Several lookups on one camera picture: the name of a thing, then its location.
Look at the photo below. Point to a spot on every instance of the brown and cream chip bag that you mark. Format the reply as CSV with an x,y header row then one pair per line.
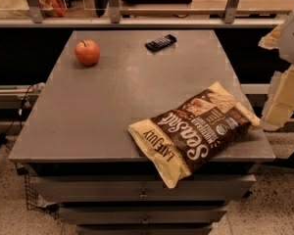
x,y
181,140

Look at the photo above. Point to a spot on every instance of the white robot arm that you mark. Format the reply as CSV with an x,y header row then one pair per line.
x,y
279,107

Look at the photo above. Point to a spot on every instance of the orange and white bag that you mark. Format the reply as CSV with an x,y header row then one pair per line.
x,y
53,8

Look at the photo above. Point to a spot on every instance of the black snack bar wrapper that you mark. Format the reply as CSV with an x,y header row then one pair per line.
x,y
160,43

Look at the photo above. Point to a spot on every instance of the grey metal drawer cabinet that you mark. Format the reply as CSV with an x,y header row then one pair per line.
x,y
78,153

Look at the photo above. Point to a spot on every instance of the red apple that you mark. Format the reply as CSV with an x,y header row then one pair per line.
x,y
87,52

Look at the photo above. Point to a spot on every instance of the metal shelf rail frame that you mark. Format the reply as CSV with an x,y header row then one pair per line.
x,y
117,13

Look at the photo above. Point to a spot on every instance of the wire mesh basket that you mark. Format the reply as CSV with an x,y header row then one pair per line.
x,y
32,198

